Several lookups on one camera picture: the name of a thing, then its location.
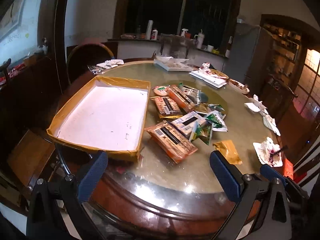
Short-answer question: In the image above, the dark gold snack packet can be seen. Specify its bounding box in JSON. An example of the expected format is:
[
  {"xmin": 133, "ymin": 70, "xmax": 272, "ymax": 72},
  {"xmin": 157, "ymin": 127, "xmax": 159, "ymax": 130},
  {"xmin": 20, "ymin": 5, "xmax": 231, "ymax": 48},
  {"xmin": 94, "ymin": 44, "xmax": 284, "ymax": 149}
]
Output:
[{"xmin": 212, "ymin": 140, "xmax": 242, "ymax": 165}]

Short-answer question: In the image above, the round golden turntable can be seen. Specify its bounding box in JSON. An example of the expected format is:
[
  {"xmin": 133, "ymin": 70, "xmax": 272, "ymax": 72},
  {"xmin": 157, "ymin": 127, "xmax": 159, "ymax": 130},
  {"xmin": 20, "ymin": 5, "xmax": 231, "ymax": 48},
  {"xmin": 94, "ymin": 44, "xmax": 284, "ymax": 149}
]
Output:
[{"xmin": 199, "ymin": 90, "xmax": 227, "ymax": 113}]

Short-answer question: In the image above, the woven basket plate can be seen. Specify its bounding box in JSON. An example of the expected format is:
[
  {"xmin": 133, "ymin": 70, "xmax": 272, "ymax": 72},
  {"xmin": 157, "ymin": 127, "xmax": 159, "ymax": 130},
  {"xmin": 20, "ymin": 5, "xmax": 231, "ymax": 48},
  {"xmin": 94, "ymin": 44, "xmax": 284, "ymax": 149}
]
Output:
[{"xmin": 209, "ymin": 69, "xmax": 229, "ymax": 80}]

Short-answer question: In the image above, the white tumbler with straw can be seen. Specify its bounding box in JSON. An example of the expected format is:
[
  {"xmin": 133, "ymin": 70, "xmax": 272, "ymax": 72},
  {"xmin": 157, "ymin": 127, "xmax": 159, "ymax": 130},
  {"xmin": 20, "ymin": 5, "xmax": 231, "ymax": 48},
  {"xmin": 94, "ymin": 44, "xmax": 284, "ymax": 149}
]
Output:
[{"xmin": 194, "ymin": 32, "xmax": 204, "ymax": 49}]

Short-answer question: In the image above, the brown wooden chair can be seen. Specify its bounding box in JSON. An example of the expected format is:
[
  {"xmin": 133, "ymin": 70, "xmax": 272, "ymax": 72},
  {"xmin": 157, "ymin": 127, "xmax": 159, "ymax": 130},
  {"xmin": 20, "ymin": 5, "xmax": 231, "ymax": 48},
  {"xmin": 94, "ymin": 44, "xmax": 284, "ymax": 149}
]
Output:
[{"xmin": 7, "ymin": 129, "xmax": 56, "ymax": 193}]

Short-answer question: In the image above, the dark carved wooden chair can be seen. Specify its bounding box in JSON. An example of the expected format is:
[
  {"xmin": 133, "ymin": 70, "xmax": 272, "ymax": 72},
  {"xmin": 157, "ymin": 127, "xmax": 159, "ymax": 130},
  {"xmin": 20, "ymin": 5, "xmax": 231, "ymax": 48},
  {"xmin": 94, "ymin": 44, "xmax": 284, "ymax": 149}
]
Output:
[{"xmin": 261, "ymin": 74, "xmax": 299, "ymax": 123}]

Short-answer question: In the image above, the framed wall picture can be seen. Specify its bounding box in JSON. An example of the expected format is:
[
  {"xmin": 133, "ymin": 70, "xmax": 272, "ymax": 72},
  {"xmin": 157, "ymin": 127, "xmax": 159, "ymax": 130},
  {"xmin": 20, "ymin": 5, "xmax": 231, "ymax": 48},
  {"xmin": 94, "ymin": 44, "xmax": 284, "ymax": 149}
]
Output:
[{"xmin": 0, "ymin": 0, "xmax": 28, "ymax": 42}]

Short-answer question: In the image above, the wooden shelf cabinet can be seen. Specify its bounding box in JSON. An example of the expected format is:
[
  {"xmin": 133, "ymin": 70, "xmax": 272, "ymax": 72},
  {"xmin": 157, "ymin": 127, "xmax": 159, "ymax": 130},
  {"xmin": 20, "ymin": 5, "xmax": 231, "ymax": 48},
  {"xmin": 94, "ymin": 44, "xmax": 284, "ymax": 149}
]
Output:
[{"xmin": 260, "ymin": 14, "xmax": 309, "ymax": 80}]

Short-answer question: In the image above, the clear plastic chair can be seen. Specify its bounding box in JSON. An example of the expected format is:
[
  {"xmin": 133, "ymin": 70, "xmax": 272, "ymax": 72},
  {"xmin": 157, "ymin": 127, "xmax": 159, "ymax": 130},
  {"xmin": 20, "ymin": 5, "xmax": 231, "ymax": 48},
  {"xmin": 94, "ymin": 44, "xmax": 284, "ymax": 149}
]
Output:
[{"xmin": 159, "ymin": 33, "xmax": 194, "ymax": 57}]

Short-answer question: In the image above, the white labelled snack packet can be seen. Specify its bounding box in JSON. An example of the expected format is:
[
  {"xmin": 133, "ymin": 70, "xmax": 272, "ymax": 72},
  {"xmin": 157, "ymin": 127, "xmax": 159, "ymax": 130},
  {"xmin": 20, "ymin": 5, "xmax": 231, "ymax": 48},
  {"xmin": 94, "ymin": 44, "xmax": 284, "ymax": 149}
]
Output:
[{"xmin": 172, "ymin": 112, "xmax": 209, "ymax": 137}]

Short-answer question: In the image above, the white tray with red scraps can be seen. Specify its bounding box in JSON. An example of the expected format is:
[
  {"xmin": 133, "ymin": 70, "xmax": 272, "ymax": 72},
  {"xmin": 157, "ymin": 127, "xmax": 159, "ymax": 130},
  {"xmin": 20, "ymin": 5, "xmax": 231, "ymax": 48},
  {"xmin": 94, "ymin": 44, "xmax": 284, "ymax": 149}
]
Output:
[{"xmin": 189, "ymin": 69, "xmax": 227, "ymax": 88}]

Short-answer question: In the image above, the green yellow snack packet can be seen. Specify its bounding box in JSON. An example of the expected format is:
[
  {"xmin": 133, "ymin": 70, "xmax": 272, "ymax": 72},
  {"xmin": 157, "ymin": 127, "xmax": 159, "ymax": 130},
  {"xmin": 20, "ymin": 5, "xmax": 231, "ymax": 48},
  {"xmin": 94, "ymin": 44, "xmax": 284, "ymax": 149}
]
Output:
[{"xmin": 189, "ymin": 120, "xmax": 213, "ymax": 146}]

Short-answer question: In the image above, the large orange barcode snack packet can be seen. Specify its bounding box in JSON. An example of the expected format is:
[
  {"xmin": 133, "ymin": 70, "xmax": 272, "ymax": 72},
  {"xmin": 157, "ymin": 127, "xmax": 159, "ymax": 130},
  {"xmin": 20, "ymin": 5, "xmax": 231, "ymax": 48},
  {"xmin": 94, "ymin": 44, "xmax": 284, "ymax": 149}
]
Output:
[{"xmin": 144, "ymin": 120, "xmax": 198, "ymax": 164}]

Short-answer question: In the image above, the white paper towel roll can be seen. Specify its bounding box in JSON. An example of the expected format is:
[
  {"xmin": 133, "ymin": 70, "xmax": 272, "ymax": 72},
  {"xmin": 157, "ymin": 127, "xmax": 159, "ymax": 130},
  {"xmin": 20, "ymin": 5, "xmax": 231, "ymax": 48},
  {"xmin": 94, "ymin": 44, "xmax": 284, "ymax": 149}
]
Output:
[{"xmin": 146, "ymin": 20, "xmax": 154, "ymax": 40}]

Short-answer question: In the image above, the dark window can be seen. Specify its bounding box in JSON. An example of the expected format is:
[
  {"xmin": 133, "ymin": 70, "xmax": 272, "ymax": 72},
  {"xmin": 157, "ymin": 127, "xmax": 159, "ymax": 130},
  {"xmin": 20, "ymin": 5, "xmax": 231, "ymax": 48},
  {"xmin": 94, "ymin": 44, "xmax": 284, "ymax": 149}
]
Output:
[{"xmin": 124, "ymin": 0, "xmax": 238, "ymax": 43}]

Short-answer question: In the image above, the white bowl with leftovers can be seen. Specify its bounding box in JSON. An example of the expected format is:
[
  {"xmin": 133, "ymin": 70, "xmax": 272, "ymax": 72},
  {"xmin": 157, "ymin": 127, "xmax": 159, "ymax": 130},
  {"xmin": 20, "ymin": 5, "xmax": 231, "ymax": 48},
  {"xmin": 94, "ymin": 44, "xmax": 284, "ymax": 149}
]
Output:
[{"xmin": 228, "ymin": 79, "xmax": 250, "ymax": 95}]

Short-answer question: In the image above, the glass paned door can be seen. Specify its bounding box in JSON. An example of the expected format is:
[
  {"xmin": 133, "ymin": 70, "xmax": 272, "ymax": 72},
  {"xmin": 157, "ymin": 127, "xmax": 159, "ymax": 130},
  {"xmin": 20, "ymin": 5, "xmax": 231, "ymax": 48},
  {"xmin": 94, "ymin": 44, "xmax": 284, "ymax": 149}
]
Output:
[{"xmin": 291, "ymin": 47, "xmax": 320, "ymax": 133}]

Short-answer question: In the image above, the crumpled white tissue pile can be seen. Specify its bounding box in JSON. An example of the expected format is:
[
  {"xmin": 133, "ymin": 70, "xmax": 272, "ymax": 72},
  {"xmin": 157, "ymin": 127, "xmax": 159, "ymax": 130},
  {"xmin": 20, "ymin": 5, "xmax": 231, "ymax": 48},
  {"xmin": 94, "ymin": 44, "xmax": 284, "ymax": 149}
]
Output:
[{"xmin": 96, "ymin": 59, "xmax": 124, "ymax": 69}]

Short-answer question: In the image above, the clear dark snack packet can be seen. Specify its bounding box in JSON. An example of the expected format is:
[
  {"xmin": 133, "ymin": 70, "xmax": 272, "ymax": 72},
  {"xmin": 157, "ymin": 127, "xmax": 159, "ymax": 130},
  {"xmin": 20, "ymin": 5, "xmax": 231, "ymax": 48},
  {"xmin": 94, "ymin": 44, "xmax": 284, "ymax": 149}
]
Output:
[{"xmin": 181, "ymin": 84, "xmax": 208, "ymax": 105}]

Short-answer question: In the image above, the grey refrigerator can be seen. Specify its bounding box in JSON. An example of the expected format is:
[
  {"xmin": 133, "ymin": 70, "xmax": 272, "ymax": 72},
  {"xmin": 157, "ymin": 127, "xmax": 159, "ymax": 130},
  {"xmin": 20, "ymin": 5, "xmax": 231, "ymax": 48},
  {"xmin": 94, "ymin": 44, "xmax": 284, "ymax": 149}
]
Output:
[{"xmin": 222, "ymin": 22, "xmax": 273, "ymax": 80}]

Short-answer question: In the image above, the black utensil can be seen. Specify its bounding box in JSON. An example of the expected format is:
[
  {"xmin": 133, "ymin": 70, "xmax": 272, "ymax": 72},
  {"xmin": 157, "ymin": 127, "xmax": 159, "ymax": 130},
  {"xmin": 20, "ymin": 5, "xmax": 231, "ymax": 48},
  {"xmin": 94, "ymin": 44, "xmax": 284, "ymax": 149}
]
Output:
[{"xmin": 271, "ymin": 146, "xmax": 288, "ymax": 156}]

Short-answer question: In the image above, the round orange snack packet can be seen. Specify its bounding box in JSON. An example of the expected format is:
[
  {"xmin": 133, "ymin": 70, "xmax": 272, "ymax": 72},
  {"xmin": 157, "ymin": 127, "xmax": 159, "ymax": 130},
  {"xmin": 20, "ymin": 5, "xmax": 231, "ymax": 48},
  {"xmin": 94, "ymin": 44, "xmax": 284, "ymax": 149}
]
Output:
[{"xmin": 152, "ymin": 86, "xmax": 171, "ymax": 97}]

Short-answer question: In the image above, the green white snack packet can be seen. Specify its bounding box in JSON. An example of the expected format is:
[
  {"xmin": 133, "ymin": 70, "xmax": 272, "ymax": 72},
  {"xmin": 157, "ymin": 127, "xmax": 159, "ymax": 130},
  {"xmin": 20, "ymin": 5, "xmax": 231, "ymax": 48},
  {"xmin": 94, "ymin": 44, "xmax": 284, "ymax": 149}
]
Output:
[{"xmin": 204, "ymin": 112, "xmax": 228, "ymax": 132}]

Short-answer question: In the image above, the yellow taped cardboard tray box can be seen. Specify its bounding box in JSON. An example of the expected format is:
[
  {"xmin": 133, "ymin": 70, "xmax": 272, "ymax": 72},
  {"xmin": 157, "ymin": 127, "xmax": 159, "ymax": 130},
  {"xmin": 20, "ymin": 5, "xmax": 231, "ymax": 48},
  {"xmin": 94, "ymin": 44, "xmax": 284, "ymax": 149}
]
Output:
[{"xmin": 47, "ymin": 76, "xmax": 151, "ymax": 162}]

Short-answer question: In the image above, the long orange snack packet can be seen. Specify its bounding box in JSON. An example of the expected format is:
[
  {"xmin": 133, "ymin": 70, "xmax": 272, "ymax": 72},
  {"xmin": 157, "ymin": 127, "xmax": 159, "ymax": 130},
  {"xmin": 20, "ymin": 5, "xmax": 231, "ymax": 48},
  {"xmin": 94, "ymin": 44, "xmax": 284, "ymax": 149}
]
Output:
[{"xmin": 166, "ymin": 85, "xmax": 197, "ymax": 112}]

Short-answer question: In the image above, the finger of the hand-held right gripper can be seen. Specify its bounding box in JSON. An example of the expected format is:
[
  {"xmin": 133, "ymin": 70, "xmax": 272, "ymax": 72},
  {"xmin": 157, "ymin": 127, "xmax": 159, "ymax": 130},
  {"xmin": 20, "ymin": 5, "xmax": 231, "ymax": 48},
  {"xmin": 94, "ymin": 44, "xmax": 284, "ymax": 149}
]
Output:
[{"xmin": 260, "ymin": 164, "xmax": 288, "ymax": 183}]

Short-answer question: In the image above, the small gold snack packet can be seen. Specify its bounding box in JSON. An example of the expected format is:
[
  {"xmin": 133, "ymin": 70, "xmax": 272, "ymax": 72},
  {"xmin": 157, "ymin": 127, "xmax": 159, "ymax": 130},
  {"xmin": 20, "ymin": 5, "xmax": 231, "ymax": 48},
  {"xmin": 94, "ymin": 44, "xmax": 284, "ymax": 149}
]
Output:
[{"xmin": 194, "ymin": 103, "xmax": 210, "ymax": 115}]

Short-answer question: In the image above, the dark wooden sideboard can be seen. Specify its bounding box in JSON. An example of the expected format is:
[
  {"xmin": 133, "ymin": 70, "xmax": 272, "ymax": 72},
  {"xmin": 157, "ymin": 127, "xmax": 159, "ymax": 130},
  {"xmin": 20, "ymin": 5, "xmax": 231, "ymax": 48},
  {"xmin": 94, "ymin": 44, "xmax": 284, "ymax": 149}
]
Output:
[{"xmin": 0, "ymin": 55, "xmax": 63, "ymax": 143}]

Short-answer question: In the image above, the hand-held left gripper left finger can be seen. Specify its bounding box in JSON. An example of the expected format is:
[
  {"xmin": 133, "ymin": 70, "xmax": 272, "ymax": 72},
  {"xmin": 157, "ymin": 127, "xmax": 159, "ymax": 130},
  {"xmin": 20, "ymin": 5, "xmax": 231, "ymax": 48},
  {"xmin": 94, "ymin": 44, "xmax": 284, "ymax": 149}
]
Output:
[{"xmin": 26, "ymin": 150, "xmax": 108, "ymax": 240}]

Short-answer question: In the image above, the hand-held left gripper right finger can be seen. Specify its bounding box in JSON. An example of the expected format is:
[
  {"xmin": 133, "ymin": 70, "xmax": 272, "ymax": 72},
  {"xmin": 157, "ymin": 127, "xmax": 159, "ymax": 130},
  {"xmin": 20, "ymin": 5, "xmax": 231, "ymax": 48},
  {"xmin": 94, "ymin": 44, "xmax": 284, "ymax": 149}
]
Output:
[{"xmin": 209, "ymin": 150, "xmax": 292, "ymax": 240}]

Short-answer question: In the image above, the dark window counter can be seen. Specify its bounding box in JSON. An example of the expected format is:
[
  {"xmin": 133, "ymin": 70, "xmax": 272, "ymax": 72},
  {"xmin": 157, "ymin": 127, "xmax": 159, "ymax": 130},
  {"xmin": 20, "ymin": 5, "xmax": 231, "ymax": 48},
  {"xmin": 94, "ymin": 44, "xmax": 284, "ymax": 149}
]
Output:
[{"xmin": 107, "ymin": 37, "xmax": 229, "ymax": 60}]

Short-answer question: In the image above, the brown orange snack packet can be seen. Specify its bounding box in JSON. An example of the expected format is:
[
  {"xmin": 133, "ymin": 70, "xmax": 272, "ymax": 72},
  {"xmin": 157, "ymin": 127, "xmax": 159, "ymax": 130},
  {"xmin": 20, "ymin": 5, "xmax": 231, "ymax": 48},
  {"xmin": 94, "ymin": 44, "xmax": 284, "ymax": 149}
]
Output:
[{"xmin": 151, "ymin": 96, "xmax": 183, "ymax": 118}]

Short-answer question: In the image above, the stained tissue on plate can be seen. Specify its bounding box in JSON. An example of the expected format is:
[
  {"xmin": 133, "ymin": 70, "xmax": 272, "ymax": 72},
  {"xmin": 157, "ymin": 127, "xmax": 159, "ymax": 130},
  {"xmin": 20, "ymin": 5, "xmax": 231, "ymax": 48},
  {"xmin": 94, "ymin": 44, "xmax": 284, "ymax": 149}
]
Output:
[{"xmin": 252, "ymin": 137, "xmax": 284, "ymax": 167}]

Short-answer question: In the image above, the red paper packet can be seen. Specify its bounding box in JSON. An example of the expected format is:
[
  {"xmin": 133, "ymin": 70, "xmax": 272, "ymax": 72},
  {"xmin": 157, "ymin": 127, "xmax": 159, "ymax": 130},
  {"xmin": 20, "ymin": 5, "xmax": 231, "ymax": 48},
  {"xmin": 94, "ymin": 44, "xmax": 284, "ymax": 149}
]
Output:
[{"xmin": 284, "ymin": 159, "xmax": 307, "ymax": 180}]

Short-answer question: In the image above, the white tray with food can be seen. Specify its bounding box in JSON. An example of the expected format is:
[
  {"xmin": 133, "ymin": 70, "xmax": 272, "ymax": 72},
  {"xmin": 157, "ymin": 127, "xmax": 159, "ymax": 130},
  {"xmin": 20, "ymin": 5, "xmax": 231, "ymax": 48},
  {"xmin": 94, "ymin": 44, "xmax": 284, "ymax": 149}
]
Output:
[{"xmin": 154, "ymin": 56, "xmax": 198, "ymax": 72}]

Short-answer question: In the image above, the round-backed brown chair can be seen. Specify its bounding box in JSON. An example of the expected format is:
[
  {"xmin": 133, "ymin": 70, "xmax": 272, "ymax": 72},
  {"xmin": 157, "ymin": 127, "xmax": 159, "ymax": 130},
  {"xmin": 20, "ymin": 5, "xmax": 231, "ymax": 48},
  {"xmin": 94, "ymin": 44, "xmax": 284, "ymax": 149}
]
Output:
[{"xmin": 66, "ymin": 44, "xmax": 118, "ymax": 85}]

